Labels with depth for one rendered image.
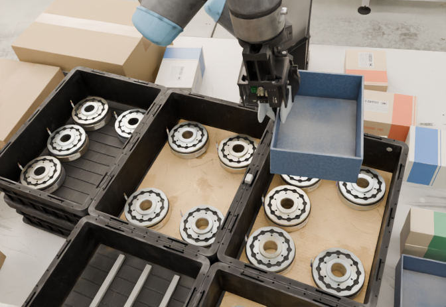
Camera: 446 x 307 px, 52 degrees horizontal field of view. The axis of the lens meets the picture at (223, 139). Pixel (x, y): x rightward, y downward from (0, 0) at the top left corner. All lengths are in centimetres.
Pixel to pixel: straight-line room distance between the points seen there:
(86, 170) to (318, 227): 59
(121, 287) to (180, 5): 60
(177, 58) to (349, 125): 76
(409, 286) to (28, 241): 95
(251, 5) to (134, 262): 63
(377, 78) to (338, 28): 149
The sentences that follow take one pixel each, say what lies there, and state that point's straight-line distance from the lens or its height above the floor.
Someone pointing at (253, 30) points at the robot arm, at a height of 135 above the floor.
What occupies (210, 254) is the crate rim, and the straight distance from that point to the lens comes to 90.
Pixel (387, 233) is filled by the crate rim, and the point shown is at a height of 93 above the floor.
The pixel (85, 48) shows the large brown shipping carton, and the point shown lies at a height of 90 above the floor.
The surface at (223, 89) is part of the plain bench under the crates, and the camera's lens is 150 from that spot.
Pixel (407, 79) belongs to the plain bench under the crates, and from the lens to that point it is 156.
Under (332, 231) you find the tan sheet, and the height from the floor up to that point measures 83.
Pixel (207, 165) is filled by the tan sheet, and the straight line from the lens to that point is 114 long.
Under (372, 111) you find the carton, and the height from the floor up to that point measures 78.
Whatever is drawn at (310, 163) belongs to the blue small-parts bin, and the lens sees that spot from 78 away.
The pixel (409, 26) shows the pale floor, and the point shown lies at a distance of 298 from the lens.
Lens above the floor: 174
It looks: 50 degrees down
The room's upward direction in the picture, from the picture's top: 8 degrees counter-clockwise
